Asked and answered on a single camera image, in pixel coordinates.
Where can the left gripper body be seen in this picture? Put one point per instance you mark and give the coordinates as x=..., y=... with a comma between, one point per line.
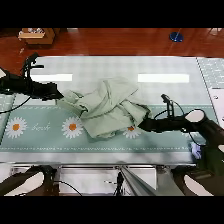
x=46, y=90

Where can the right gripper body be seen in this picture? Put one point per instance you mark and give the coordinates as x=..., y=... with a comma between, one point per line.
x=154, y=125

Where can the pale green shirt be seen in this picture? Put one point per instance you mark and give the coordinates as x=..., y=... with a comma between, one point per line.
x=106, y=106

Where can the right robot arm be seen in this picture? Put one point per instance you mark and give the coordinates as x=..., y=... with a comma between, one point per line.
x=210, y=133

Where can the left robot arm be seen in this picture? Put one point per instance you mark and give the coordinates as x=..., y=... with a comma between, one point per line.
x=15, y=83

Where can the small blue object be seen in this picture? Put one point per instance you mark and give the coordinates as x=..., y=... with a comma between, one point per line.
x=196, y=150

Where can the brown box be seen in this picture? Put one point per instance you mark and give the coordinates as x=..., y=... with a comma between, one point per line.
x=36, y=36

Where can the blue round object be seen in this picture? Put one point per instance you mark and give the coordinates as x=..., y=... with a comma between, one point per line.
x=176, y=36

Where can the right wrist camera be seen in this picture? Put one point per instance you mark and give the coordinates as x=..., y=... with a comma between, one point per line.
x=168, y=103

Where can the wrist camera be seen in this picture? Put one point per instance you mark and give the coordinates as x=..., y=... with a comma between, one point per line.
x=168, y=103
x=30, y=61

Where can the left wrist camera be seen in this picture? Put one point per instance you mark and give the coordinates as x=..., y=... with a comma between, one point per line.
x=30, y=61

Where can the silver frame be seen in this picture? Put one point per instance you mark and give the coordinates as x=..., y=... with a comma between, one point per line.
x=140, y=186

